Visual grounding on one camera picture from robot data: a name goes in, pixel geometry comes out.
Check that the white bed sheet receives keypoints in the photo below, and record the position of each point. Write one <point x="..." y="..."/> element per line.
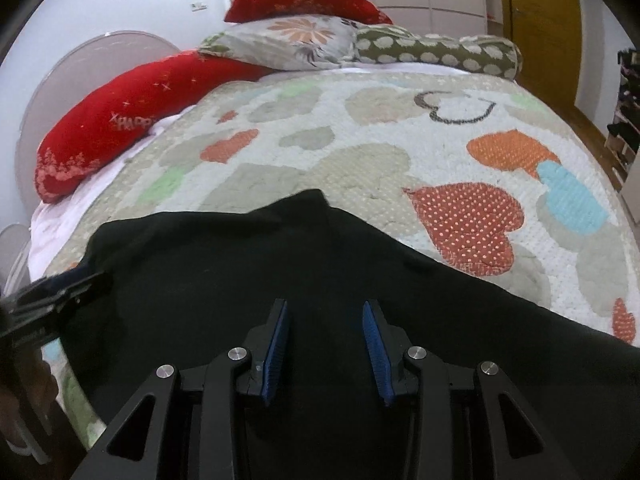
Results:
<point x="55" y="230"/>

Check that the long red pillow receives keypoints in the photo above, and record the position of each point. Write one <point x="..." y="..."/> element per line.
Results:
<point x="125" y="105"/>

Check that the floral grey pillow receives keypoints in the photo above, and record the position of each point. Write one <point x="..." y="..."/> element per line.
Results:
<point x="290" y="42"/>

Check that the black pants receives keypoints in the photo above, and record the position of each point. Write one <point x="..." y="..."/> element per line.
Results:
<point x="325" y="260"/>

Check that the grey rounded headboard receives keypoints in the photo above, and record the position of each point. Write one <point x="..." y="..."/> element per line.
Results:
<point x="65" y="70"/>

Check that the heart patterned quilt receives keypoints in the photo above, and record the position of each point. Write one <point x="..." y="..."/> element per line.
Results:
<point x="350" y="160"/>

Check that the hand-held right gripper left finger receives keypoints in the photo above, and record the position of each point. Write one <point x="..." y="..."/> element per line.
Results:
<point x="276" y="351"/>

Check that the white wall switch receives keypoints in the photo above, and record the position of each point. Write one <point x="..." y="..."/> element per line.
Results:
<point x="198" y="7"/>

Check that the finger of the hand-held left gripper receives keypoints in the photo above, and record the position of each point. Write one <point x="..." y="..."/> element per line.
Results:
<point x="70" y="280"/>
<point x="87" y="291"/>

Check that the yellow wooden door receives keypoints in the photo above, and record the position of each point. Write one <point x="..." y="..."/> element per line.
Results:
<point x="540" y="35"/>

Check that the shoe rack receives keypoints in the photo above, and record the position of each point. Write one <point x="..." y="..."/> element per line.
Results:
<point x="625" y="120"/>

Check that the green spotted bolster pillow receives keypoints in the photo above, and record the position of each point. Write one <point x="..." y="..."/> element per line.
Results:
<point x="425" y="50"/>

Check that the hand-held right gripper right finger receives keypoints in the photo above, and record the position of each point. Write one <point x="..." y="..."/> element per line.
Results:
<point x="376" y="355"/>

